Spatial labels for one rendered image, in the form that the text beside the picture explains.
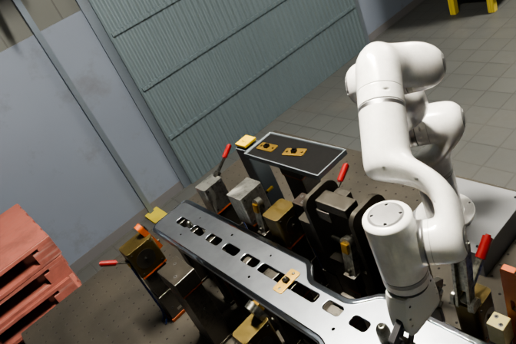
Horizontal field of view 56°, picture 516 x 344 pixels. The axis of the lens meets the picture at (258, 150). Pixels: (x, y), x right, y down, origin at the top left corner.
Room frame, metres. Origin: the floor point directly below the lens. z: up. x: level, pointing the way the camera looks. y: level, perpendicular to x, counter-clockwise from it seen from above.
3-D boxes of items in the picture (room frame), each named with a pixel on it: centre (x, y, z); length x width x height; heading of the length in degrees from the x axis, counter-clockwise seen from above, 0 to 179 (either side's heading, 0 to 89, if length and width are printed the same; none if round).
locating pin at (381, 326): (0.72, -0.09, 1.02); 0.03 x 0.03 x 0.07
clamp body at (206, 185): (1.62, 0.21, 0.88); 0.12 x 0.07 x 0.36; 119
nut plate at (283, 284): (1.02, 0.08, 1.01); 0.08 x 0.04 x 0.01; 120
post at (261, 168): (1.61, 0.03, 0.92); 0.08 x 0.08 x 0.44; 29
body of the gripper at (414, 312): (0.61, -0.15, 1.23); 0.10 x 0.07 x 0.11; 119
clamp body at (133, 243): (1.44, 0.54, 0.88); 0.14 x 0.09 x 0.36; 119
